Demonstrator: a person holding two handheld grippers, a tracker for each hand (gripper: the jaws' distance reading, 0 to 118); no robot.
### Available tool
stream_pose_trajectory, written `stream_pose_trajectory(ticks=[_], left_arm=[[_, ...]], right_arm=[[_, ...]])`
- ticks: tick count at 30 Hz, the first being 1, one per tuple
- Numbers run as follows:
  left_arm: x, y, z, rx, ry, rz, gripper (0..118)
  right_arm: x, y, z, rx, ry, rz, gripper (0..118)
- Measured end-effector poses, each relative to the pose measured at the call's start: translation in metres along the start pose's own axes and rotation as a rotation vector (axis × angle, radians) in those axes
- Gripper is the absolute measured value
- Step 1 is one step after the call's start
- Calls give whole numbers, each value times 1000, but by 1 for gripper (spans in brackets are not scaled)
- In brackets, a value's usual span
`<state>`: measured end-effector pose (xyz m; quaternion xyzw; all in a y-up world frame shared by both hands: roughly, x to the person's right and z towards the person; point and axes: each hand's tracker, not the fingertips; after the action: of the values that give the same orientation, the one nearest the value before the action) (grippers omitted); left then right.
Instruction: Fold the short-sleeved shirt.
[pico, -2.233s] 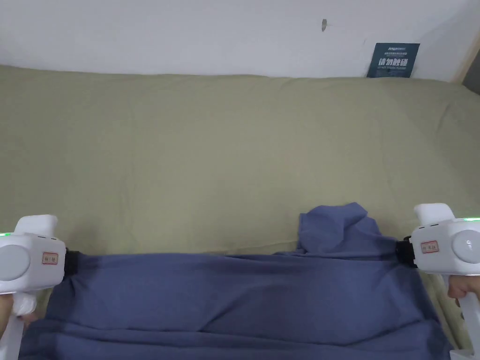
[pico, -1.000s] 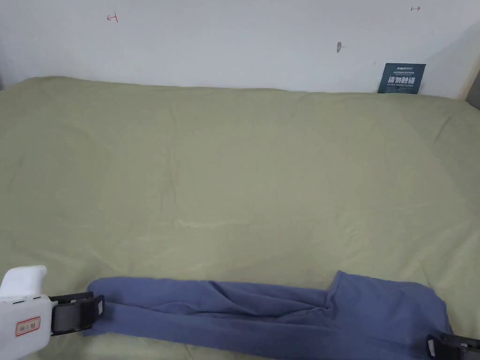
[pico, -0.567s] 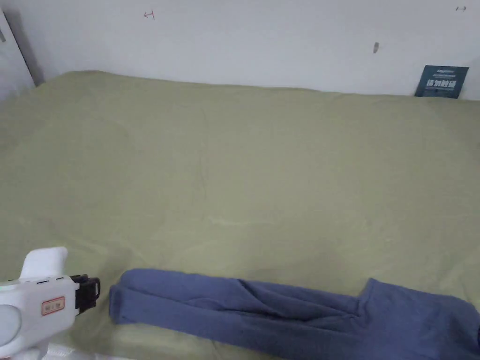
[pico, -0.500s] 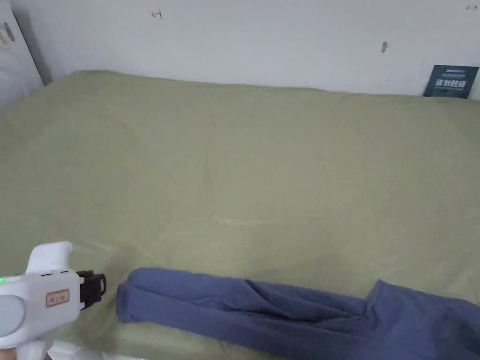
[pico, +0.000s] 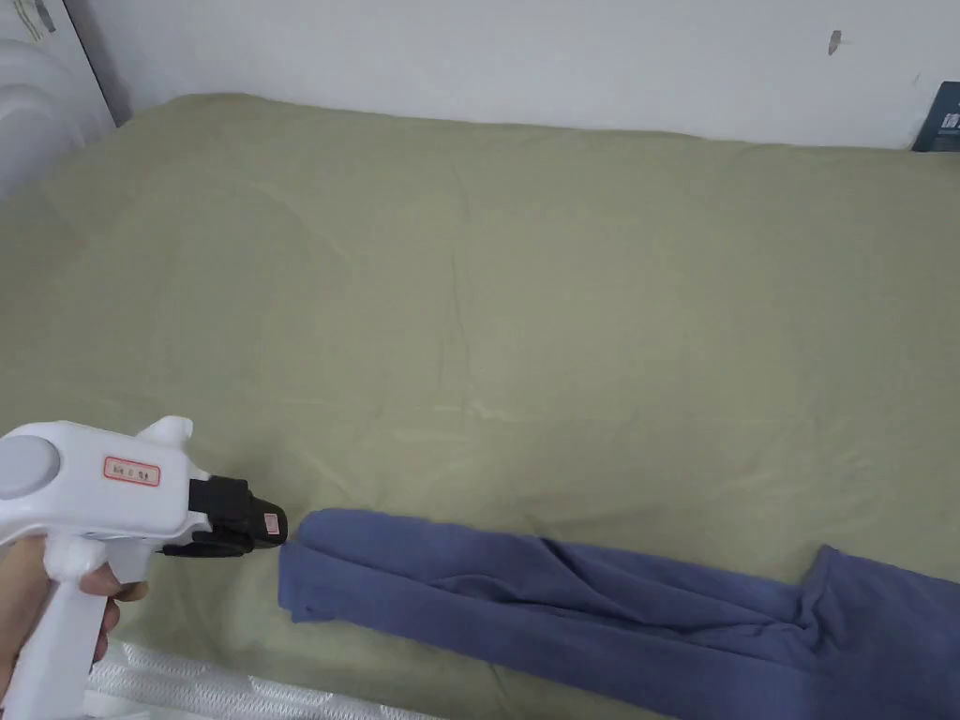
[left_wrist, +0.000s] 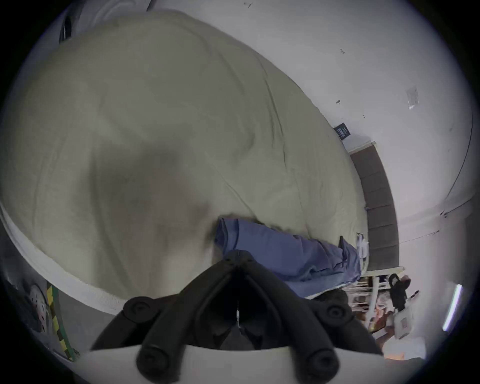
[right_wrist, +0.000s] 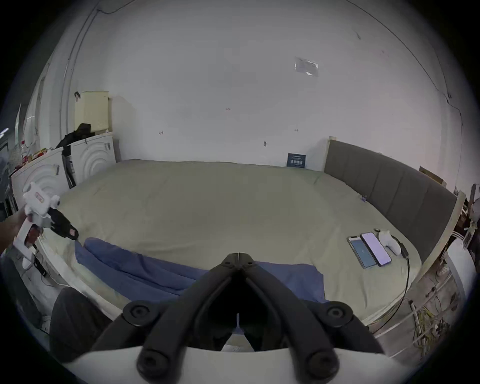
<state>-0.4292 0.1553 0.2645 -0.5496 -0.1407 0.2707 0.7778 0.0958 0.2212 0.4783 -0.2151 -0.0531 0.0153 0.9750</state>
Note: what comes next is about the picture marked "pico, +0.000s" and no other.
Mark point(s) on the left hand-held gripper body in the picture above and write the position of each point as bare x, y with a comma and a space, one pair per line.
90, 480

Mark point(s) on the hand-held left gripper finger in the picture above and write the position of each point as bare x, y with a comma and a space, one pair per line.
268, 523

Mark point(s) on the person's left hand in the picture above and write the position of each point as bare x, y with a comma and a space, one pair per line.
24, 592

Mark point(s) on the bed with pale green sheet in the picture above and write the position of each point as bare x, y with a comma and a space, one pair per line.
480, 300

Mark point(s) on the blue garment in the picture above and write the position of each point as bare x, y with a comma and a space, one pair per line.
570, 600

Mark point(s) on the white rounded appliance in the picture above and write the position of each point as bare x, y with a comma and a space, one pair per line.
45, 97

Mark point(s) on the dark blue box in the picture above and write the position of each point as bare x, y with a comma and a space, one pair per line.
942, 120

